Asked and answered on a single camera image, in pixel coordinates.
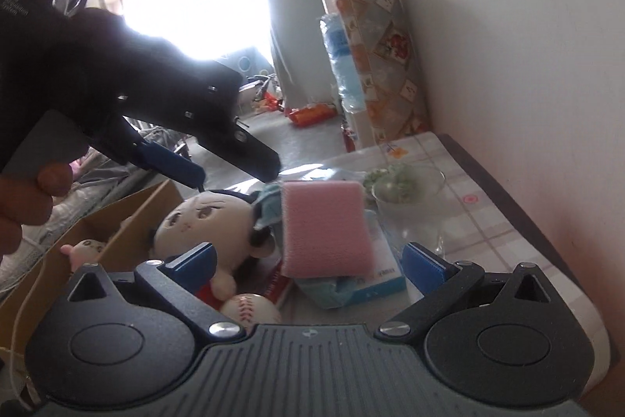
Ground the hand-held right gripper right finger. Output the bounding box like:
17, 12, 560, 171
376, 242, 545, 342

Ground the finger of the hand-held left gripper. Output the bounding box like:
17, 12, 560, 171
195, 118, 282, 182
90, 114, 207, 192

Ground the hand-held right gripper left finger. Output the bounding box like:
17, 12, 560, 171
66, 242, 247, 342

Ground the blue wet wipes packet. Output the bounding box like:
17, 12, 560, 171
293, 208, 408, 309

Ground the black-haired plush doll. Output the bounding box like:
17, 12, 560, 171
149, 185, 286, 303

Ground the cardboard box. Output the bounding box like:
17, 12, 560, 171
0, 179, 185, 349

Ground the plush baseball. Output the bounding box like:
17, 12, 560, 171
220, 294, 281, 336

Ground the green scrunchie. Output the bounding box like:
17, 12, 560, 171
364, 163, 425, 205

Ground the pink sponge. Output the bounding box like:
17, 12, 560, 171
279, 181, 374, 278

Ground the person's left hand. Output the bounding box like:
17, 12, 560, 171
0, 163, 75, 268

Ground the clear glass bowl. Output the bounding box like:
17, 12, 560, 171
372, 164, 447, 258

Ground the grey blanket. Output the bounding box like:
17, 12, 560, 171
51, 121, 196, 222

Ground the red bag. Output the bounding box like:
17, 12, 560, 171
288, 103, 339, 127

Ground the grey curtain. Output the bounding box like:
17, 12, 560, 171
270, 29, 304, 110

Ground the white water dispenser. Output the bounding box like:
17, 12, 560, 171
342, 104, 377, 151

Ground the small pink plush toy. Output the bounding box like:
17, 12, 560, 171
61, 238, 111, 274

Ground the dark brown table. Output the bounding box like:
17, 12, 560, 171
437, 134, 570, 274

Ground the blue water dispenser bottle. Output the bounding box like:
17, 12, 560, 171
320, 14, 369, 112

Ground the white cable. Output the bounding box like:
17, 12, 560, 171
9, 246, 50, 403

